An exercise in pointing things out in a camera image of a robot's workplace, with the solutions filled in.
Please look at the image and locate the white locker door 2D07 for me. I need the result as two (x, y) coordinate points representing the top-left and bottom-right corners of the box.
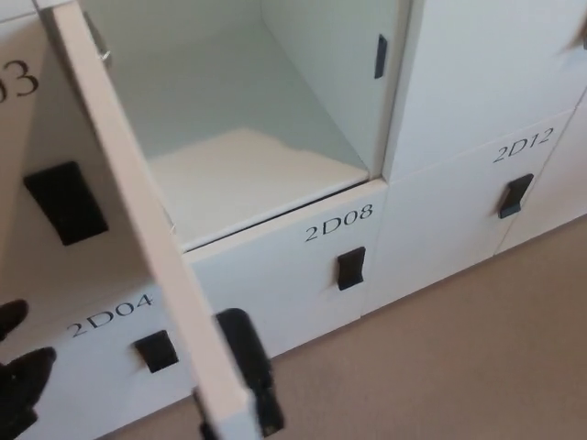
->
(34, 0), (259, 440)

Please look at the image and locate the white locker door 2D11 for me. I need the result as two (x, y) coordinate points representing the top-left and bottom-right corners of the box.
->
(382, 0), (587, 181)

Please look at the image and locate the white locker door 2D04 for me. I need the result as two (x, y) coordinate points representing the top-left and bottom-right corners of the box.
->
(0, 281), (204, 440)

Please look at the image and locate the white locker door 2D08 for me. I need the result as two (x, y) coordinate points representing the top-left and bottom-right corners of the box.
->
(183, 177), (390, 368)

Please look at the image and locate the white locker cabinet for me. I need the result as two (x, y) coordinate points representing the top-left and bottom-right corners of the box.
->
(0, 0), (587, 440)

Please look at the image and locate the black handle of door 2D04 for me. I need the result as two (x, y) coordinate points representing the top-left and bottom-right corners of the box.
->
(134, 329), (180, 375)

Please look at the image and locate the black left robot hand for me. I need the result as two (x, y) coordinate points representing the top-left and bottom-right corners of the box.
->
(0, 300), (57, 440)

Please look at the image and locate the black handle of door 2D03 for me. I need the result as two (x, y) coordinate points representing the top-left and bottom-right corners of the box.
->
(23, 160), (110, 247)

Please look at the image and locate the black lock strike plate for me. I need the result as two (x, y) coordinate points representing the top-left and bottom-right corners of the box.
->
(373, 34), (390, 80)

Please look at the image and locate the white locker door 2D12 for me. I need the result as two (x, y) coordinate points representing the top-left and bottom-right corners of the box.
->
(360, 108), (577, 318)

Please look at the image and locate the black handle of door 2D08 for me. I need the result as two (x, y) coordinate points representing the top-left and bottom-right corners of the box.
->
(337, 246), (367, 292)

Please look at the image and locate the black handle of door 2D12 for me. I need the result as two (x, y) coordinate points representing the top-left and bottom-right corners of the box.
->
(498, 172), (536, 220)

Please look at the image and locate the metal door hinge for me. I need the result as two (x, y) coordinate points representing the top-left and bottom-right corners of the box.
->
(89, 13), (113, 66)

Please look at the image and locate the white locker door 2D03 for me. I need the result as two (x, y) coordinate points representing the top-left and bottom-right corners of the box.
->
(0, 11), (162, 332)

